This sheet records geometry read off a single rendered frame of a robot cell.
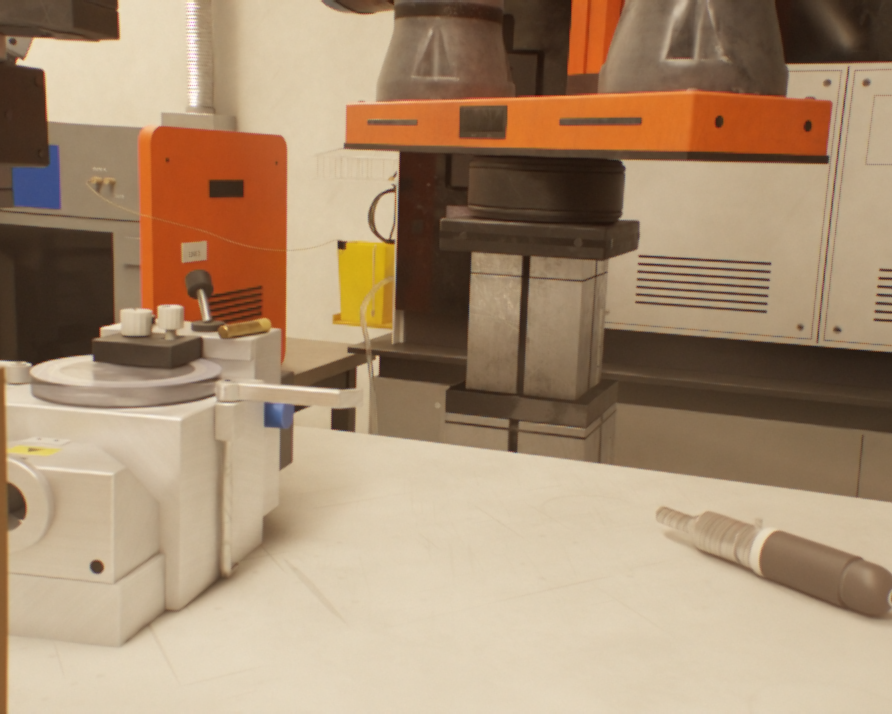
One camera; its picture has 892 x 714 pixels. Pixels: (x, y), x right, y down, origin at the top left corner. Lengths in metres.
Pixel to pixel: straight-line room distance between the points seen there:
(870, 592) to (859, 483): 1.49
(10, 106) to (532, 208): 0.55
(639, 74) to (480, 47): 0.32
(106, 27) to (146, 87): 3.30
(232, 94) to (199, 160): 1.84
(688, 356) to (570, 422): 1.09
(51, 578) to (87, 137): 1.38
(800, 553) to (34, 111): 0.45
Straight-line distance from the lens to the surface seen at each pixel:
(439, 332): 2.27
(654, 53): 0.94
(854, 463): 2.06
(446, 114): 1.13
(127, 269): 1.83
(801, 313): 2.09
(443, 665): 0.50
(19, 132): 0.65
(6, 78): 0.64
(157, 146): 1.80
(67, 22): 0.56
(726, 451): 2.07
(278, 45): 3.66
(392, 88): 1.23
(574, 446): 1.08
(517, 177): 1.06
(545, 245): 1.05
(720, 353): 2.14
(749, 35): 0.95
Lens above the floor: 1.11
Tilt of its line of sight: 10 degrees down
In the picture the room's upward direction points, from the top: 2 degrees clockwise
